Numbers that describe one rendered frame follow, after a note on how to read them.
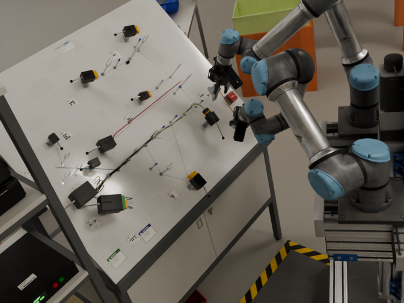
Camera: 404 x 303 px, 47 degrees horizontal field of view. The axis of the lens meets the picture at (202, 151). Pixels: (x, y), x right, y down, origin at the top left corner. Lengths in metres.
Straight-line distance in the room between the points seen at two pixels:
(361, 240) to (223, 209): 0.93
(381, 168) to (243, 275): 1.65
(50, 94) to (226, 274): 1.59
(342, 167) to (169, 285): 1.19
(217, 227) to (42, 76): 1.16
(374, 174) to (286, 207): 1.87
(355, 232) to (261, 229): 1.57
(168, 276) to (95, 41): 1.21
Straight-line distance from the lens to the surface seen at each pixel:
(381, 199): 1.67
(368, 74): 2.00
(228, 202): 2.54
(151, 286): 2.29
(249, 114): 1.96
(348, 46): 2.06
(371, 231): 1.78
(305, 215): 3.33
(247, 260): 3.12
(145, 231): 2.14
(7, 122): 1.52
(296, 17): 1.86
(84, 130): 2.20
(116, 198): 1.98
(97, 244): 2.07
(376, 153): 1.57
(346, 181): 1.53
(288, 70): 1.64
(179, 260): 2.37
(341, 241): 1.83
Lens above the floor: 2.36
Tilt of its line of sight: 35 degrees down
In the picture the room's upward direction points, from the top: 15 degrees counter-clockwise
